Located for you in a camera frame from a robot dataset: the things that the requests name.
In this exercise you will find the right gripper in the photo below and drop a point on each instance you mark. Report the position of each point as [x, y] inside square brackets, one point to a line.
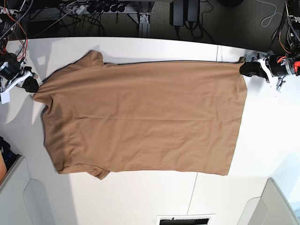
[15, 74]

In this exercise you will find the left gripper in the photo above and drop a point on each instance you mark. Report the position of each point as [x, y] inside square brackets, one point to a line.
[274, 67]

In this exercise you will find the brown t-shirt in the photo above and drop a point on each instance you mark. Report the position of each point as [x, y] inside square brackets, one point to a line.
[171, 116]

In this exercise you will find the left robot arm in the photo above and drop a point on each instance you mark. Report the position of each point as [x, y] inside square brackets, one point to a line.
[288, 32]

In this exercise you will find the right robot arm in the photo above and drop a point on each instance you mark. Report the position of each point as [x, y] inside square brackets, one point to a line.
[10, 19]

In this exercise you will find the white power strip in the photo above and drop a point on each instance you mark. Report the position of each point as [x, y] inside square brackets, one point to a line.
[78, 10]

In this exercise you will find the black power adapter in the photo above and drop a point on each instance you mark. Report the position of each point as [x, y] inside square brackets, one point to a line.
[184, 13]

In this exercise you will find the left grey chair back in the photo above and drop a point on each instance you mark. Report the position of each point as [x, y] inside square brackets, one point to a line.
[23, 200]

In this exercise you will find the grey chair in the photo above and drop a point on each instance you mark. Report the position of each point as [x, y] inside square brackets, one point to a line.
[23, 200]
[271, 208]

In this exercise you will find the right grey chair back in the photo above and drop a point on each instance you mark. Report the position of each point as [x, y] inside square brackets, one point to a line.
[271, 208]

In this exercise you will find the white framed floor vent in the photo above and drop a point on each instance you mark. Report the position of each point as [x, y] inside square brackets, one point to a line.
[185, 220]

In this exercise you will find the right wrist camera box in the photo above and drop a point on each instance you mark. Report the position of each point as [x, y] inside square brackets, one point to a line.
[4, 97]

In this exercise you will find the aluminium table frame post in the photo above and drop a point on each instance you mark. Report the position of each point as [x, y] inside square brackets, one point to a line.
[144, 25]

